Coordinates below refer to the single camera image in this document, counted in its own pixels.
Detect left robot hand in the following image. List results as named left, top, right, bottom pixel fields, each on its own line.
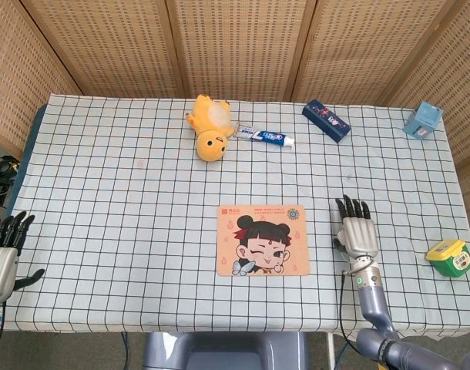
left=0, top=210, right=46, bottom=304

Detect green container yellow lid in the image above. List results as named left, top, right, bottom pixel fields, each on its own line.
left=425, top=238, right=470, bottom=278

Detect blue white toothpaste tube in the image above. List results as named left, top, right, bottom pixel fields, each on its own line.
left=236, top=121, right=297, bottom=149

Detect woven wooden folding screen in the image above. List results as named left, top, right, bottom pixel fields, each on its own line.
left=0, top=0, right=470, bottom=251

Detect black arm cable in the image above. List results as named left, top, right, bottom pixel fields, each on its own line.
left=339, top=269, right=361, bottom=352

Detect yellow plush toy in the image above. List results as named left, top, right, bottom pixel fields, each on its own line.
left=186, top=93, right=235, bottom=163

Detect white black checkered tablecloth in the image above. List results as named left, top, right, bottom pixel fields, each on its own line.
left=2, top=93, right=470, bottom=342

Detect dark blue rectangular box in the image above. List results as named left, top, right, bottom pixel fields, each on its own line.
left=301, top=99, right=352, bottom=145

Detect grey robot torso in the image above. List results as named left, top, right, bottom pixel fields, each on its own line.
left=142, top=331, right=311, bottom=370

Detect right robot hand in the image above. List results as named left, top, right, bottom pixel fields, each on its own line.
left=332, top=194, right=379, bottom=261

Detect black equipment with cables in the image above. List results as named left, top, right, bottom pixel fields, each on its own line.
left=0, top=143, right=21, bottom=204

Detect cartoon girl mouse pad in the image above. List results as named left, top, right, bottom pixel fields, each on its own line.
left=216, top=204, right=311, bottom=278

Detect light blue small box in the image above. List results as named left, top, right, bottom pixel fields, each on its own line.
left=402, top=101, right=445, bottom=141

